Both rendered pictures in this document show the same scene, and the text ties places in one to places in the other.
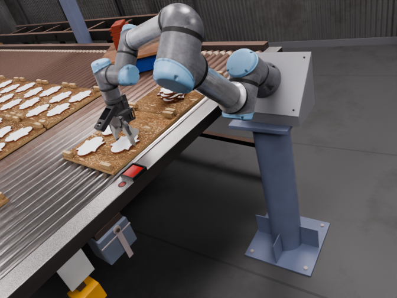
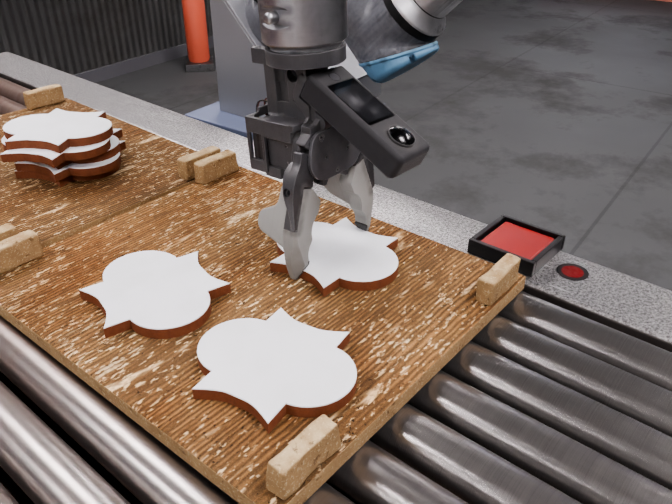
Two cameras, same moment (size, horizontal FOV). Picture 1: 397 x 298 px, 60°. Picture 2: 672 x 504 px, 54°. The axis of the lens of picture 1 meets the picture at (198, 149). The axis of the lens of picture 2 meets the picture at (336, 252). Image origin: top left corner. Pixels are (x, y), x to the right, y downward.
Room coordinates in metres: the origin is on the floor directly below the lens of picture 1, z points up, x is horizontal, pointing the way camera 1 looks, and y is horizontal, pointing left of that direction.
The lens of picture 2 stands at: (1.34, 0.85, 1.29)
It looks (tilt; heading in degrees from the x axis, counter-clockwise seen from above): 32 degrees down; 265
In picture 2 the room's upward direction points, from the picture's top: straight up
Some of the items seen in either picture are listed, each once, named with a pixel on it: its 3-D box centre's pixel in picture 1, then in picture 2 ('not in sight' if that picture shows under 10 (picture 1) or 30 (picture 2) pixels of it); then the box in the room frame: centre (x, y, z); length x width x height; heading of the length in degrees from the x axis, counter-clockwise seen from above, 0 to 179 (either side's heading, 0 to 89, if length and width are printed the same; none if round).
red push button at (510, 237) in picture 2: (133, 172); (516, 245); (1.08, 0.26, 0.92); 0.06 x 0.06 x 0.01; 44
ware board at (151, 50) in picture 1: (140, 45); not in sight; (2.38, 0.17, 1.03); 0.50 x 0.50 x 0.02; 78
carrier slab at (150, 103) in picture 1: (177, 93); (26, 169); (1.66, 0.02, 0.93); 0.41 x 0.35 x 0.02; 133
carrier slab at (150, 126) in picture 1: (120, 137); (248, 284); (1.37, 0.32, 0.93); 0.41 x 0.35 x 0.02; 135
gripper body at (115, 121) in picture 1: (119, 110); (304, 111); (1.31, 0.27, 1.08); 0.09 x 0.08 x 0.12; 135
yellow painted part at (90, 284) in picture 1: (77, 281); not in sight; (0.81, 0.53, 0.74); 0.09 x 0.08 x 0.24; 134
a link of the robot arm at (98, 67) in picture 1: (104, 74); not in sight; (1.31, 0.26, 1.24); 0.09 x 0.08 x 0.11; 48
